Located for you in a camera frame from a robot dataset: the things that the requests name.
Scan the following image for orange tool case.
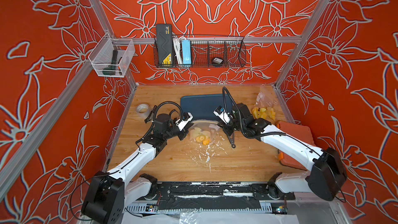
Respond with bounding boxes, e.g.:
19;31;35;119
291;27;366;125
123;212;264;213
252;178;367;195
276;120;316;171

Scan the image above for blue plastic tray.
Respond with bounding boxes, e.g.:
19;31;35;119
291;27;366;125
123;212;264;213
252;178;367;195
180;93;224;121

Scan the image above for black metal tongs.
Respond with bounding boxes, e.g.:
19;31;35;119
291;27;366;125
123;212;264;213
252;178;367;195
227;133;236;149

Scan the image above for white cable bundle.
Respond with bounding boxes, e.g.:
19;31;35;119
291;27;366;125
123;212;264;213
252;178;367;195
172;36;184;66

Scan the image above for clear tape roll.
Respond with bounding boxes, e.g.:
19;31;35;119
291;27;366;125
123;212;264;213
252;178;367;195
136;103;151;119

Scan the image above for clear acrylic bin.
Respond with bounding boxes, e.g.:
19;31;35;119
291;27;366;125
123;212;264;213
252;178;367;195
89;33;135;78

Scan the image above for clear bag with yellow toys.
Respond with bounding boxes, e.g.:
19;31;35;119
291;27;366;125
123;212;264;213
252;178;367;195
188;120;221;146

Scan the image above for light blue box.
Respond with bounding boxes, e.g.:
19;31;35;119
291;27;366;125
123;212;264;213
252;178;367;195
181;39;192;66

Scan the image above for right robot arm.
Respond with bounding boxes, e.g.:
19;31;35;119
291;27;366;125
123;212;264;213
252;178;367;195
214;87;347;201

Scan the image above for dark green screwdriver handle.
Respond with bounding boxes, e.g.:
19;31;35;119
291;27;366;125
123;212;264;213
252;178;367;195
102;50;118;76

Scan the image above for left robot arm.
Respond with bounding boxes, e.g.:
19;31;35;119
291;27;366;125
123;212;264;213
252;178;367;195
81;101;193;224

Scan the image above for clear resealable bag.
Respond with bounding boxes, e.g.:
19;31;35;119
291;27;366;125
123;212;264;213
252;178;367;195
252;107;276;121
255;85;279;108

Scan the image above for black wire basket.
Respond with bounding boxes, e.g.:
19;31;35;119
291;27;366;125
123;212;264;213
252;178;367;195
153;35;247;68

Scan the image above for black box with yellow label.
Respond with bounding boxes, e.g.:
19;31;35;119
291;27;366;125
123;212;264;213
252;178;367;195
155;24;174;67

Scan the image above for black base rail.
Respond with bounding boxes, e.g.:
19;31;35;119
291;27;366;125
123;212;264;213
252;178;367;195
126;181;295;215

